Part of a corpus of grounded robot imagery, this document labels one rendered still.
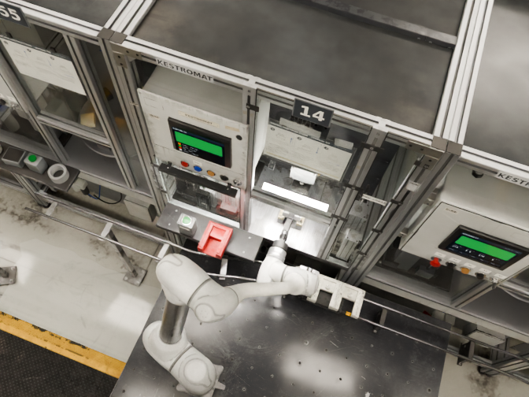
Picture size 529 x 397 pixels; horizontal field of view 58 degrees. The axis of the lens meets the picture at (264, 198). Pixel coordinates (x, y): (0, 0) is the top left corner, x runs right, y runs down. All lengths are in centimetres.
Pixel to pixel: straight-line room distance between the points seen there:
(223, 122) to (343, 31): 51
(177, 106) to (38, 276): 213
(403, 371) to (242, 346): 82
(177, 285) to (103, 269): 172
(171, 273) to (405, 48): 113
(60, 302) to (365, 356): 200
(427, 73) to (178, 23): 83
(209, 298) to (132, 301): 166
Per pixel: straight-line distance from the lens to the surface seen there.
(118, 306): 337
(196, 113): 171
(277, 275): 224
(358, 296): 245
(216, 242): 243
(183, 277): 178
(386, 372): 262
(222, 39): 165
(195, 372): 225
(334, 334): 259
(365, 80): 160
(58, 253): 360
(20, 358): 347
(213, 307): 173
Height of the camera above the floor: 318
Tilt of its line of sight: 63 degrees down
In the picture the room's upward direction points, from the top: 7 degrees clockwise
